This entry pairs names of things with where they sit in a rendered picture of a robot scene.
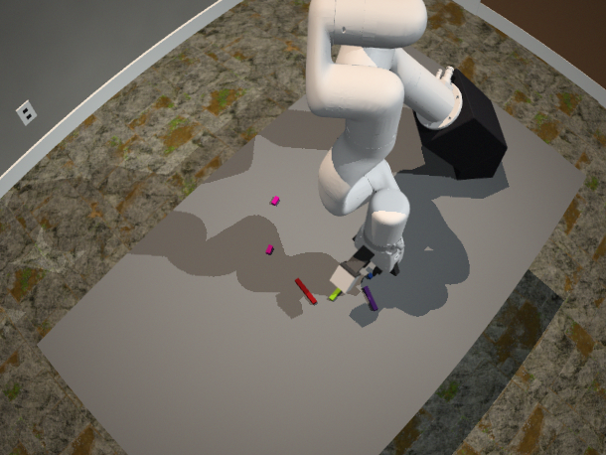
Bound purple rod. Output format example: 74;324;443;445
364;286;378;311

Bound red rod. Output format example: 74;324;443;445
295;278;317;305

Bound lime green rod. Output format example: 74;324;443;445
329;288;342;302

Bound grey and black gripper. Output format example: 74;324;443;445
353;223;404;277

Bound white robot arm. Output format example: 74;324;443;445
306;0;462;252

